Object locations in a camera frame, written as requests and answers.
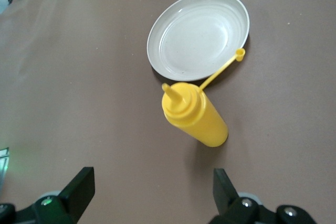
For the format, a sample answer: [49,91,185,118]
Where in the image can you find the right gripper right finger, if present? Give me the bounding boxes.
[209,167,319,224]

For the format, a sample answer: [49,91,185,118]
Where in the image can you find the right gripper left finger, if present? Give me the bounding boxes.
[15,166,96,224]

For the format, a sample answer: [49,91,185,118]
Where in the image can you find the yellow squeeze bottle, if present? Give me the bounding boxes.
[161,48,246,148]

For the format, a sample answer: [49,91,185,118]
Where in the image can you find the beige round plate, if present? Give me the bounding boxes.
[146,0,250,82]

